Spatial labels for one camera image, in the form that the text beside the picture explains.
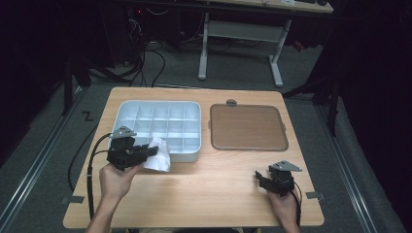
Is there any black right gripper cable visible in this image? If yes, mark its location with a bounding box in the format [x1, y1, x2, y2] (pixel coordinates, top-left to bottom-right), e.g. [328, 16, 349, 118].
[289, 180, 303, 228]

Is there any person's right hand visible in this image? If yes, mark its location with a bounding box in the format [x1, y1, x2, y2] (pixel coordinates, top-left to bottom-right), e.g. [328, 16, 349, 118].
[266, 188, 301, 227]

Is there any bundle of black cables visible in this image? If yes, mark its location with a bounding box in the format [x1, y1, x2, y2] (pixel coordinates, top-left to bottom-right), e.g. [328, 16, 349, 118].
[126, 9, 167, 88]

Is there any metal floor rail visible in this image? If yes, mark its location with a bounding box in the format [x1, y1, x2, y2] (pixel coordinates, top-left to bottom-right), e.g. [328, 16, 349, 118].
[0, 86, 86, 227]
[315, 104, 379, 233]

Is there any grey tape strip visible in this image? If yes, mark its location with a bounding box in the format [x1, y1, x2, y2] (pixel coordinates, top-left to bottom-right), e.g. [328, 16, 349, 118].
[60, 195, 86, 205]
[305, 190, 326, 200]

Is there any white divided storage box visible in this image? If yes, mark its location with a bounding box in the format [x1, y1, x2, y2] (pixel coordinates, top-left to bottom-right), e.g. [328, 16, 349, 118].
[107, 99, 203, 164]

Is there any white sock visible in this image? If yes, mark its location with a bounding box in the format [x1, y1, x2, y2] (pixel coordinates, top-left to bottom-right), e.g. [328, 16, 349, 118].
[142, 136, 172, 173]

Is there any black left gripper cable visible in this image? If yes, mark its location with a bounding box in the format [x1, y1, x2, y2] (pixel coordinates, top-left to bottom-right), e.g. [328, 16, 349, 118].
[86, 131, 115, 221]

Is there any black cable on floor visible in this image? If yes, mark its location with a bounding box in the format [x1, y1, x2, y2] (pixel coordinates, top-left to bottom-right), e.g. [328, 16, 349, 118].
[67, 123, 99, 192]

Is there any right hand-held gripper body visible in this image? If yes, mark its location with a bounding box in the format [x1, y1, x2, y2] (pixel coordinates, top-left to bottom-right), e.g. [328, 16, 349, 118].
[265, 159, 303, 198]

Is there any black metal stand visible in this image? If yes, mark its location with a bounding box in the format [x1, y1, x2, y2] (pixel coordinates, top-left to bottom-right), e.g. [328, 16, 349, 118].
[60, 53, 94, 117]
[281, 69, 342, 138]

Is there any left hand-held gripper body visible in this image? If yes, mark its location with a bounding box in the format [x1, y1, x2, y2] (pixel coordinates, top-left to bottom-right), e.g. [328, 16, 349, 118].
[106, 125, 148, 173]

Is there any brown wooden box lid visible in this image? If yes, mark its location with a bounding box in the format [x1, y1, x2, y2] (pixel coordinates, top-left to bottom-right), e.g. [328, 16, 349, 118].
[209, 103, 290, 152]

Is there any person's left hand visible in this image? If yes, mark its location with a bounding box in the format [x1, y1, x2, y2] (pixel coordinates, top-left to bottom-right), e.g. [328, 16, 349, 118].
[98, 160, 144, 202]

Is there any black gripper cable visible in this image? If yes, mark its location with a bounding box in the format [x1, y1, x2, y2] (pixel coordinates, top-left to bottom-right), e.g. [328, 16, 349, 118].
[86, 131, 115, 221]
[289, 180, 303, 228]

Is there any white-legged wooden desk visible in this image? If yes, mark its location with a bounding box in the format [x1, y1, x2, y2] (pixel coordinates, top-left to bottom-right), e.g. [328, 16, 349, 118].
[197, 0, 334, 88]

